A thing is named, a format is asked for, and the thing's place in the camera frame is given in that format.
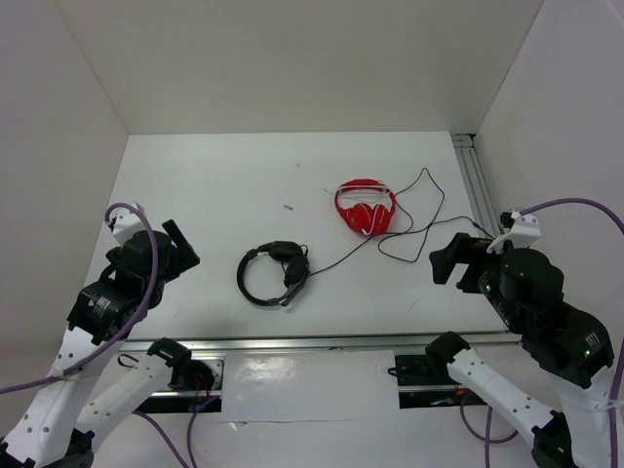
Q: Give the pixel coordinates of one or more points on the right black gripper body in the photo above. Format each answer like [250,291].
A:
[479,262]

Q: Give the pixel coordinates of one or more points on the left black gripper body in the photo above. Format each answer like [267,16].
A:
[169,274]

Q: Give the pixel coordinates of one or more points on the black headset with microphone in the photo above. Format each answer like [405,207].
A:
[271,275]

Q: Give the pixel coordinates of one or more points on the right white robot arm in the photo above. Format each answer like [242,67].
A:
[526,291]

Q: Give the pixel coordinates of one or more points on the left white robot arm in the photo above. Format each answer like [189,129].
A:
[67,422]

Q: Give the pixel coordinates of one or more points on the red headphones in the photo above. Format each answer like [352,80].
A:
[370,219]

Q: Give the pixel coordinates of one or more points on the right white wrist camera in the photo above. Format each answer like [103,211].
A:
[519,231]

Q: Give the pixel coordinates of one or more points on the aluminium front rail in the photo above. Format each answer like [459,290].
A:
[315,343]

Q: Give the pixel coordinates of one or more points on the aluminium side rail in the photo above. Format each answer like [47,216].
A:
[475,182]

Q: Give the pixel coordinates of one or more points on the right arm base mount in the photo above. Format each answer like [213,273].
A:
[421,385]

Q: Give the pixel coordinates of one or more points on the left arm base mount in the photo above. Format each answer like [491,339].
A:
[196,387]

